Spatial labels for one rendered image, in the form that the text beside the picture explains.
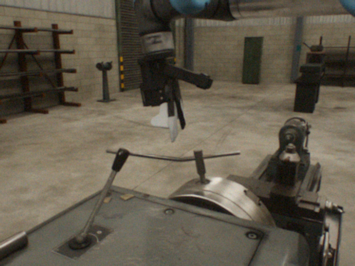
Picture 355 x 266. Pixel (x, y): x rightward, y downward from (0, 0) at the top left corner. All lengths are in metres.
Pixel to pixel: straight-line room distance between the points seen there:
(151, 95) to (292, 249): 0.43
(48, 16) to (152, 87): 8.63
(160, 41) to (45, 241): 0.46
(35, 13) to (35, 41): 0.68
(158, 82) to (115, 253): 0.39
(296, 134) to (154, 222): 1.38
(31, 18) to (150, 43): 8.27
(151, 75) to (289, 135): 1.19
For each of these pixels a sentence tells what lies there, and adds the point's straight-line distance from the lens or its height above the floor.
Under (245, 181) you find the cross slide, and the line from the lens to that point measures 1.50.
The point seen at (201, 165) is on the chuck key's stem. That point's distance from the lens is 0.78.
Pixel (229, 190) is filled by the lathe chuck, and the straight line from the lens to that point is 0.78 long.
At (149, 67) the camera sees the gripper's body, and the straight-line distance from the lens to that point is 0.76.
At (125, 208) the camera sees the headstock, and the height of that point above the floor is 1.26.
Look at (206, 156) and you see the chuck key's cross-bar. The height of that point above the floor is 1.30.
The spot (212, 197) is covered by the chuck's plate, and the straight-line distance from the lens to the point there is 0.73.
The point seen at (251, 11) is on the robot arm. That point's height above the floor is 1.63.
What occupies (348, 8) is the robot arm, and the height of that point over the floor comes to 1.60.
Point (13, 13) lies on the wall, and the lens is 8.68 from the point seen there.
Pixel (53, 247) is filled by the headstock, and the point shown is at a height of 1.25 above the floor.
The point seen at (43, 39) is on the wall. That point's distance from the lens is 9.12.
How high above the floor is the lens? 1.56
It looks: 16 degrees down
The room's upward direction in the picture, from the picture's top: straight up
